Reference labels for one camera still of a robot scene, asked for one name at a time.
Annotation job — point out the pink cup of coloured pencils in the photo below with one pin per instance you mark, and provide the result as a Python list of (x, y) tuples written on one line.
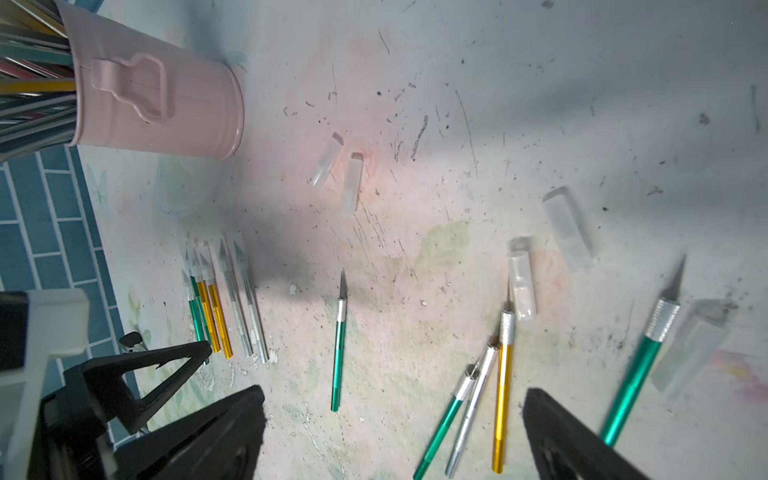
[(72, 77)]

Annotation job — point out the dark green carving knife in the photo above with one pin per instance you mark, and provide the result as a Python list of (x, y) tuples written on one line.
[(465, 384)]

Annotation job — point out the yellow carving knife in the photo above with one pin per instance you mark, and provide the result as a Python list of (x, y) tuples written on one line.
[(506, 335)]

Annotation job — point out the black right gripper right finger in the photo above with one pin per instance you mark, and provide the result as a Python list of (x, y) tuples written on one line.
[(564, 448)]

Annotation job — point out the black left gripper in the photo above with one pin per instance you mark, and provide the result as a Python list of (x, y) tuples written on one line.
[(129, 388)]

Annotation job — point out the silver carving knife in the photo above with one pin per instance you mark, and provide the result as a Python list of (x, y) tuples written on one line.
[(481, 374)]

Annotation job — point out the yellow knife row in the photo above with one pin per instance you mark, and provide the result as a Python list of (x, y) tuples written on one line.
[(207, 268), (202, 293)]

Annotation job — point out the clear protective cap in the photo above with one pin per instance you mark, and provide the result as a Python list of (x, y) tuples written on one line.
[(521, 279), (566, 225), (703, 331), (352, 181), (326, 160)]

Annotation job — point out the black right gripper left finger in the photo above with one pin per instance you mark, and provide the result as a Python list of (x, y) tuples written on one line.
[(220, 441)]

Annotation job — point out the green knife row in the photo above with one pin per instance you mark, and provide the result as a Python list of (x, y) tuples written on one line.
[(340, 334)]

